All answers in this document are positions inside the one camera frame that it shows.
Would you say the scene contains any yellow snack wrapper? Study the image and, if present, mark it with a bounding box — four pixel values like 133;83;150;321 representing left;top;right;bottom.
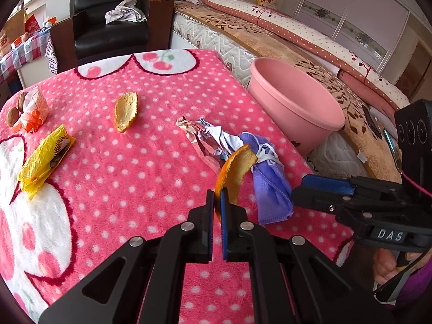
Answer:
18;124;75;200

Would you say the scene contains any red paper bag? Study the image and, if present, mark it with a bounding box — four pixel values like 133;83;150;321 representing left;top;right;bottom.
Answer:
24;13;40;34

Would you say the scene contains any orange and white snack wrapper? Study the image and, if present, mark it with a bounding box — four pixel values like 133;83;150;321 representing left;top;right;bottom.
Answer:
15;87;48;133

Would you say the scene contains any purple face mask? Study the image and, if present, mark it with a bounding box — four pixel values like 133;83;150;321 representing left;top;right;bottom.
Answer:
239;132;293;225

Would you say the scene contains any black strap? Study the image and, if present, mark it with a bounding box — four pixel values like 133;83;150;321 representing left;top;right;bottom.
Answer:
373;260;417;302

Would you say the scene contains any person's right forearm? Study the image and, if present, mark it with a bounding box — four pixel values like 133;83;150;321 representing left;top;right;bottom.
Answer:
393;265;432;311

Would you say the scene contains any brown wooden cabinet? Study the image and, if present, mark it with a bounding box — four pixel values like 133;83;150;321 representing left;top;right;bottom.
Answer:
395;34;432;102

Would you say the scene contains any pink polka-dot blanket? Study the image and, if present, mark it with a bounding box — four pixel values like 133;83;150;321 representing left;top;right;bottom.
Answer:
0;49;355;324

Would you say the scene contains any curved orange peel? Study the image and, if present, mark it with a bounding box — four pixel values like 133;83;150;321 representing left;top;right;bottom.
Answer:
215;144;259;223

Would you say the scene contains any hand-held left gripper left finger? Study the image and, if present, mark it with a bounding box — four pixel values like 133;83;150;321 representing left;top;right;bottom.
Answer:
39;189;217;324

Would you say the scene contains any pink cable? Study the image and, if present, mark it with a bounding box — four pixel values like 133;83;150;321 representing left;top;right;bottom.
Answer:
401;172;432;199

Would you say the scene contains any polka-dot floral quilt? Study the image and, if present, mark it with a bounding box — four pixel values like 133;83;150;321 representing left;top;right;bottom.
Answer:
191;0;410;109

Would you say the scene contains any crumpled white cloth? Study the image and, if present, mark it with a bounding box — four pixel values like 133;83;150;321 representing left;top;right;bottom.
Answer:
105;0;148;24

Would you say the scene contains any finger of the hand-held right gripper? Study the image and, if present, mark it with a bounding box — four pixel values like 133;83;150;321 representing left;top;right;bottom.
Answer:
301;174;406;202
291;185;383;217

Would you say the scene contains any pink plastic basin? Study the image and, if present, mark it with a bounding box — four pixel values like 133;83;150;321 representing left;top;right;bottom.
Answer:
248;57;346;156

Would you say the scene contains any dark phone with teal edge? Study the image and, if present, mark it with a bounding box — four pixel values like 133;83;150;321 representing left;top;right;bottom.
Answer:
383;129;404;173

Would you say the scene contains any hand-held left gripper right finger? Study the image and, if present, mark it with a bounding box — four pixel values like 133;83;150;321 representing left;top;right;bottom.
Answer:
219;196;395;324

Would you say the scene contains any bed with patterned bedding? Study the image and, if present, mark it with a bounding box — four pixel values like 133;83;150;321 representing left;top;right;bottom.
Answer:
174;1;406;183

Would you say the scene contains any black leather armchair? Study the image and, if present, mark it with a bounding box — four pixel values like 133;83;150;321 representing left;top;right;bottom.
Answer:
50;0;174;73

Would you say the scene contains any checkered side table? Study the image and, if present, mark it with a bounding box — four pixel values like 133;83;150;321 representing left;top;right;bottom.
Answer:
0;29;58;82

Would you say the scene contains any white wardrobe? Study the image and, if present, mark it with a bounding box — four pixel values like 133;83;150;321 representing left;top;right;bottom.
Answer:
280;0;432;88

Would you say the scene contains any brown paper bag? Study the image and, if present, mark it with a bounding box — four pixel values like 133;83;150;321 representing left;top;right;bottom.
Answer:
0;8;28;46

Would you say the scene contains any crumpled silver foil wrapper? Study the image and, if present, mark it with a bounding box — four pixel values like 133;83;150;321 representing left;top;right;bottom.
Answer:
176;116;244;173

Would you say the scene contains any brown walnut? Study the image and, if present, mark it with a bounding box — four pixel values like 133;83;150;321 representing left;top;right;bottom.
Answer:
18;91;32;112
7;107;21;127

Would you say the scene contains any person's right hand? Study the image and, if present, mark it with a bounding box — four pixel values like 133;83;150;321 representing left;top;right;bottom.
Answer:
373;248;431;286

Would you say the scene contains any flat orange peel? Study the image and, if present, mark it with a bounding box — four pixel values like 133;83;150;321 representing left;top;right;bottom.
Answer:
114;92;139;133

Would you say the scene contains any black smartphone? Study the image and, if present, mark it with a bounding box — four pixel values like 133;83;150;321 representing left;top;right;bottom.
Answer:
362;104;383;139

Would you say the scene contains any pink folded blanket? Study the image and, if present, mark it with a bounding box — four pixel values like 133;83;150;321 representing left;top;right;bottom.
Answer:
337;69;372;95

